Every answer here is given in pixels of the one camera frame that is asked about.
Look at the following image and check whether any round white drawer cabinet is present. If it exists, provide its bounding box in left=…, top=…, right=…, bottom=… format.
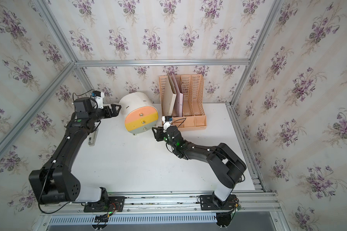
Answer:
left=119, top=92, right=159, bottom=135

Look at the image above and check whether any pink top drawer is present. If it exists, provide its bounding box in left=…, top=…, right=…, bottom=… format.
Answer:
left=125, top=106, right=158, bottom=123

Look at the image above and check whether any yellow drawer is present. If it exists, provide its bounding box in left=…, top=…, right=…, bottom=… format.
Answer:
left=124, top=112, right=159, bottom=131

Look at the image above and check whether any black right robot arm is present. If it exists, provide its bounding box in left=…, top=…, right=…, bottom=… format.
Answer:
left=152, top=126, right=247, bottom=204

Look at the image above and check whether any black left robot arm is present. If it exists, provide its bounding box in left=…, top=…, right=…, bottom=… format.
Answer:
left=29, top=96, right=121, bottom=205

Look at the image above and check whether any pink paper folder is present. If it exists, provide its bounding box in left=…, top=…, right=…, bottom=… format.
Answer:
left=171, top=75, right=184, bottom=117

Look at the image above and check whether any beige cardboard folder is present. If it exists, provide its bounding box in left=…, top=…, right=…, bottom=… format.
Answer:
left=162, top=76, right=176, bottom=116

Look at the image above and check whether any beige plastic file organizer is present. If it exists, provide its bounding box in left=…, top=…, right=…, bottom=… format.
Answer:
left=159, top=74, right=207, bottom=131

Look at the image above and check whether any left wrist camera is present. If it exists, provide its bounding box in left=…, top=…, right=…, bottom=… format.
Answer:
left=92, top=90, right=105, bottom=109

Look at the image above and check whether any aluminium rail frame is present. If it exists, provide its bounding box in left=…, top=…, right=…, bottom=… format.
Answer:
left=34, top=192, right=290, bottom=231

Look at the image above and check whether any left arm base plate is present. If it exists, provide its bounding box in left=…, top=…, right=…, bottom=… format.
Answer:
left=83, top=196, right=126, bottom=213

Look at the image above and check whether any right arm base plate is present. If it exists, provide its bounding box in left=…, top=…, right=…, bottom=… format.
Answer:
left=198, top=193, right=239, bottom=211

